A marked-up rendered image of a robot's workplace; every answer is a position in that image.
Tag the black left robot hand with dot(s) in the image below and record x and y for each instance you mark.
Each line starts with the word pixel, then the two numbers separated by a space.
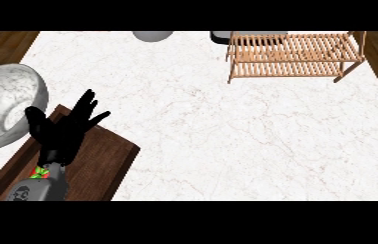
pixel 60 134

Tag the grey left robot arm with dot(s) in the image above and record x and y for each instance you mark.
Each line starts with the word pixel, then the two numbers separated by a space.
pixel 42 188

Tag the brown wooden placemat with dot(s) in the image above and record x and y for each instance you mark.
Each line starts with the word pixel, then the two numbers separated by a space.
pixel 98 164

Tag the wooden tiered shelf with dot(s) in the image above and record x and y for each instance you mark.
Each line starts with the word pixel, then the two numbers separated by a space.
pixel 293 54

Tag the red and green object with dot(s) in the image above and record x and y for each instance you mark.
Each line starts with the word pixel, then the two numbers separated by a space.
pixel 39 173

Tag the white marble bowl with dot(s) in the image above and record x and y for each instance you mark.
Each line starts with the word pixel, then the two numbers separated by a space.
pixel 17 101

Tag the grey round object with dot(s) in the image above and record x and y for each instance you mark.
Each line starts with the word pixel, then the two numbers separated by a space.
pixel 153 35

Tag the dark and pale appliance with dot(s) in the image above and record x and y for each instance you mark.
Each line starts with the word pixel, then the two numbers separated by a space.
pixel 222 36

